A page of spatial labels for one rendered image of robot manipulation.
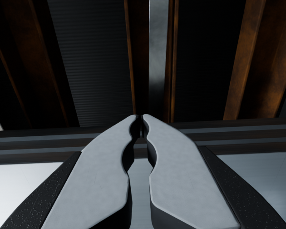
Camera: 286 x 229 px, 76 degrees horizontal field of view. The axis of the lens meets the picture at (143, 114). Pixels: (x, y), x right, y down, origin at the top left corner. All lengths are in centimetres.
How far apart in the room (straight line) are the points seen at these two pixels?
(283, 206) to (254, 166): 10
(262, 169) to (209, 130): 8
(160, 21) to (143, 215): 29
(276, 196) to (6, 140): 38
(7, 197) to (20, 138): 9
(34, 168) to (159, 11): 27
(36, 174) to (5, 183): 5
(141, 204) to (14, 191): 17
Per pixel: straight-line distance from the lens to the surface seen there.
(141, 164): 23
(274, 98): 44
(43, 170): 27
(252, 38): 36
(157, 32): 31
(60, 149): 26
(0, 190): 33
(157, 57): 32
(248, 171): 28
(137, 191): 27
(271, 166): 29
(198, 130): 26
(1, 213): 37
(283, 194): 34
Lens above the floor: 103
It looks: 60 degrees down
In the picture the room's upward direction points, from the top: 179 degrees clockwise
